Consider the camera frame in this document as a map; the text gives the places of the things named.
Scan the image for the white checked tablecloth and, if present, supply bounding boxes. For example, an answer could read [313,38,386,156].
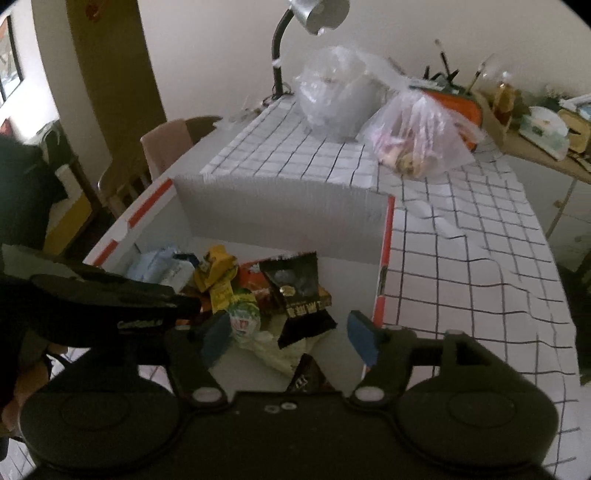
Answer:
[0,97,580,480]

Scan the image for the orange green box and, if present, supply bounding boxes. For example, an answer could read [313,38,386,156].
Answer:
[409,78,483,153]

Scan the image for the wooden chair with cloth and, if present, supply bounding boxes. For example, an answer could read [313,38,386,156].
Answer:
[97,115,222,217]

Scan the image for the light blue snack packet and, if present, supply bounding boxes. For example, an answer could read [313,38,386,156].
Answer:
[127,249,197,294]

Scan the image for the yellow cabinet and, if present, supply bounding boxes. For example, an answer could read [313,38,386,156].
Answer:
[44,161,93,254]

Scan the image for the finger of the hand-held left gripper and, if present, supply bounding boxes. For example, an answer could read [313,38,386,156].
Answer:
[81,267,201,319]

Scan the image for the brown foil snack packet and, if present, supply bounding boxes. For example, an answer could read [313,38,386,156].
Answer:
[286,353,335,393]

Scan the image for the black snack packet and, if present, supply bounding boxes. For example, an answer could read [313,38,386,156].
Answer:
[259,251,337,349]

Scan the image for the clear plastic wrappers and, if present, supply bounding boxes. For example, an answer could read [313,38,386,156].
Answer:
[222,95,273,125]

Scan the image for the black framed wall picture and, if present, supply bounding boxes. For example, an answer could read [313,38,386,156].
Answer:
[0,14,24,102]

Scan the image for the pink cloth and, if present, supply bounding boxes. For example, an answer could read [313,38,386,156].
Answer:
[140,119,192,183]

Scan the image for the red cardboard box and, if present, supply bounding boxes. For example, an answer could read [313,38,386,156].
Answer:
[83,178,395,393]

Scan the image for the silver desk lamp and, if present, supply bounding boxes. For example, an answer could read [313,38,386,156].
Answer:
[270,0,350,100]

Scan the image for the dark cloth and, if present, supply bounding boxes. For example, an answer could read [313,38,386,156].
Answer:
[0,134,65,259]

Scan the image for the red snack packet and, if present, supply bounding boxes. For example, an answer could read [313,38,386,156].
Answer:
[231,261,333,315]

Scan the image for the large clear plastic bag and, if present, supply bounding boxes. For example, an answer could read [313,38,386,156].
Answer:
[295,45,393,143]

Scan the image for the small yellow snack packet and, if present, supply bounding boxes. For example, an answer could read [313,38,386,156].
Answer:
[194,246,238,315]

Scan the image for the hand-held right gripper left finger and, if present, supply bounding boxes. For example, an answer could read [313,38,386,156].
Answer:
[97,313,232,409]

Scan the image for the person's left forearm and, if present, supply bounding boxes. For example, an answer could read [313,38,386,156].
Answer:
[0,355,51,435]

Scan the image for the green white snack packet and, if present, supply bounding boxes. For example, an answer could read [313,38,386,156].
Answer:
[228,295,262,344]

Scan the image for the clear plastic bag of snacks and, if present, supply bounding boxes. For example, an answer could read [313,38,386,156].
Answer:
[355,51,483,181]

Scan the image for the clear glass jar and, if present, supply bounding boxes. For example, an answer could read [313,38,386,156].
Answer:
[471,53,504,93]

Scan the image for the green white tissue box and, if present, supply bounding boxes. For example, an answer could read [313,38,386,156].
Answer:
[519,106,571,160]

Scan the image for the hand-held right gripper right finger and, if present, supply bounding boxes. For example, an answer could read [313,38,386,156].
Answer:
[346,310,511,409]

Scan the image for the amber liquid bottle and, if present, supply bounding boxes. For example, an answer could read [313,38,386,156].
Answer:
[492,71,518,125]

